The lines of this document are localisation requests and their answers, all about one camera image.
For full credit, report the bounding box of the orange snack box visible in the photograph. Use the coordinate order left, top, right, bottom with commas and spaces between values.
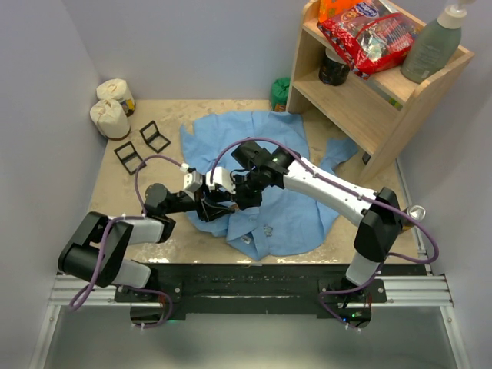
317, 0, 358, 22

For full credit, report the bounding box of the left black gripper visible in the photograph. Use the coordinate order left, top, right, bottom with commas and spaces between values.
164, 175, 234, 222

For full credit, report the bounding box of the purple cable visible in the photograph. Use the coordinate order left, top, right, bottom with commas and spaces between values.
68, 155, 189, 311
209, 137, 440, 264

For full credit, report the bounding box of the dark jar on shelf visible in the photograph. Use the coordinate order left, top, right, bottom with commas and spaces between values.
318, 48, 351, 86

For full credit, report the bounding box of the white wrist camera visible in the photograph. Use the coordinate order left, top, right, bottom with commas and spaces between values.
205, 167, 236, 194
183, 171, 203, 194

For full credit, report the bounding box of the white cloth bag rear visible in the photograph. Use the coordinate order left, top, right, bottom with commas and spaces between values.
96, 78, 135, 117

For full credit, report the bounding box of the green pump bottle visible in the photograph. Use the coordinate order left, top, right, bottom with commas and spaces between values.
401, 0, 474, 83

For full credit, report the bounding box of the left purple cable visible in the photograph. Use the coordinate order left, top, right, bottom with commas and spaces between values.
68, 155, 189, 311

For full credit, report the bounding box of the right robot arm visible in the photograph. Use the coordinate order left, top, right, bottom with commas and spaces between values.
231, 141, 403, 302

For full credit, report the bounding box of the silver leaf brooch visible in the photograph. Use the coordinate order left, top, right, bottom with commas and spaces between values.
263, 224, 273, 237

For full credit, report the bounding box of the white cloth bag front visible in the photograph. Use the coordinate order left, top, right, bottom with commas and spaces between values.
89, 99, 130, 140

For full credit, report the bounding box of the red candy bag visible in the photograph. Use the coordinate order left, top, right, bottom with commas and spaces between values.
317, 1, 422, 79

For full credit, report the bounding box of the blue button shirt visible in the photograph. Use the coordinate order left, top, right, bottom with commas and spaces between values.
180, 110, 361, 258

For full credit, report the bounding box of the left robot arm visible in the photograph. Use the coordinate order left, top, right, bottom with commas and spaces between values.
58, 183, 234, 301

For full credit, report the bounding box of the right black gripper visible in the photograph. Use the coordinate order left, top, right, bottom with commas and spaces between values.
225, 168, 266, 210

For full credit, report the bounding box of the wooden shelf unit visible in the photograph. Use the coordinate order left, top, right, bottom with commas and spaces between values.
286, 1, 474, 183

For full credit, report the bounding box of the black stand front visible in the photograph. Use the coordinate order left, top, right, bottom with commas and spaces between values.
114, 141, 143, 176

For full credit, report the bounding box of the dark glass bottle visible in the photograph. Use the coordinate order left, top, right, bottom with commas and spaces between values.
401, 204, 426, 233

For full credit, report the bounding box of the black stand rear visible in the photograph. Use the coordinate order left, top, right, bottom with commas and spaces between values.
139, 121, 171, 154

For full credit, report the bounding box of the black stand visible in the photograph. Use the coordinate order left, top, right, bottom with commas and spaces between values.
114, 141, 143, 176
139, 121, 171, 154

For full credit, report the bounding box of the green lidded container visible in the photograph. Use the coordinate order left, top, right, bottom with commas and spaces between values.
269, 77, 291, 112

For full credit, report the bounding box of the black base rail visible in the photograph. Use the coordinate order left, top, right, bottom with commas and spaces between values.
115, 264, 387, 327

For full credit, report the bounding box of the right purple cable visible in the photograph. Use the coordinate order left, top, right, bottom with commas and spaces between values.
209, 137, 440, 264

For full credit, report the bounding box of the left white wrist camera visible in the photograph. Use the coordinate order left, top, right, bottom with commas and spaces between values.
183, 171, 203, 194

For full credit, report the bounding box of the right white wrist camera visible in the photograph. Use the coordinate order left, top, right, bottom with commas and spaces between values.
205, 167, 236, 194

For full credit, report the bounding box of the white cloth bag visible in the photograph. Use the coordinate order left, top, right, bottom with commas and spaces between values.
89, 99, 130, 140
96, 78, 135, 117

